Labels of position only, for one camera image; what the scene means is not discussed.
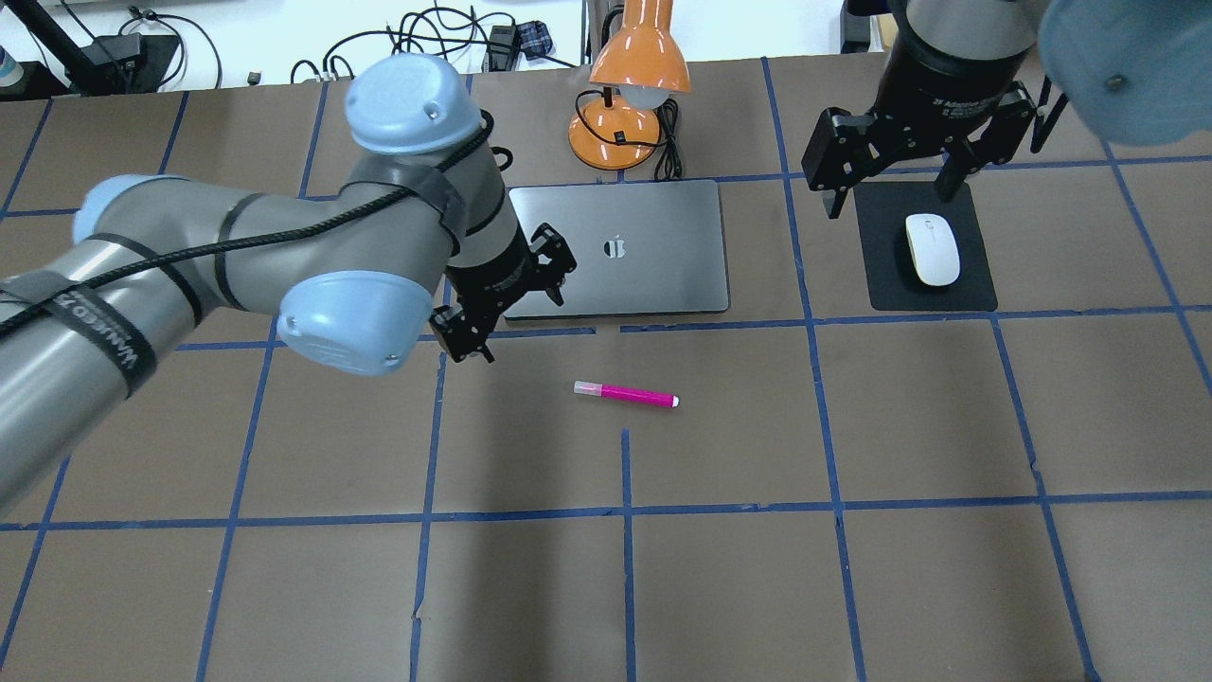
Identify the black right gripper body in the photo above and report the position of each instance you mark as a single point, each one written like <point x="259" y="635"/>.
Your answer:
<point x="933" y="87"/>

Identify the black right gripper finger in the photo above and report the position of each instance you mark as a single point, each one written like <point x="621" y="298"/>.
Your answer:
<point x="836" y="199"/>
<point x="951" y="178"/>

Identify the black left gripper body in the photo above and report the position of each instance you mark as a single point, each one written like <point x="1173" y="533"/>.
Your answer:
<point x="490" y="277"/>

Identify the white computer mouse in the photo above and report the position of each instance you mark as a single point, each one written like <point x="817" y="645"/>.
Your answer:
<point x="933" y="249"/>

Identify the pink highlighter pen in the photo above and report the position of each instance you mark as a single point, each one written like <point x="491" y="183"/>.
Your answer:
<point x="626" y="394"/>

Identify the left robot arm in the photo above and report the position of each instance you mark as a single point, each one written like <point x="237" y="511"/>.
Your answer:
<point x="422" y="235"/>

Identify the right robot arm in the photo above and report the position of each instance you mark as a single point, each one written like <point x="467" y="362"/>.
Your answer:
<point x="1134" y="72"/>

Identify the black mousepad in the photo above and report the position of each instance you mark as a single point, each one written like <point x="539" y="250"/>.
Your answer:
<point x="891" y="282"/>

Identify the silver laptop notebook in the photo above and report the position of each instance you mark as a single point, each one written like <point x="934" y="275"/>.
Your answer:
<point x="641" y="249"/>

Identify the orange desk lamp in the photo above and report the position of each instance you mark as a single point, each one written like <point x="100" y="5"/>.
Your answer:
<point x="628" y="113"/>

